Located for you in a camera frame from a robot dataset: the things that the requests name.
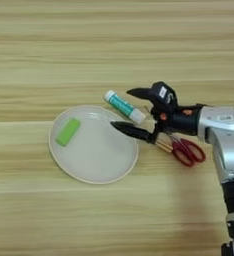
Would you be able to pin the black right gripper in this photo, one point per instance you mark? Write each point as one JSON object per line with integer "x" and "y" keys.
{"x": 182, "y": 121}

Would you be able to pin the green and white glue stick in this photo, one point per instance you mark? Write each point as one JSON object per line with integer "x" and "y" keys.
{"x": 124, "y": 106}

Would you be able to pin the black box with white label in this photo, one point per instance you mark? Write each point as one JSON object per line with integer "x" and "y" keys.
{"x": 162, "y": 95}

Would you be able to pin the round white plate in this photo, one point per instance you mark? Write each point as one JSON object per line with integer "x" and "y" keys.
{"x": 95, "y": 156}

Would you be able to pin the green eraser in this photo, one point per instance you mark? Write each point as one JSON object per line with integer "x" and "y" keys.
{"x": 68, "y": 132}

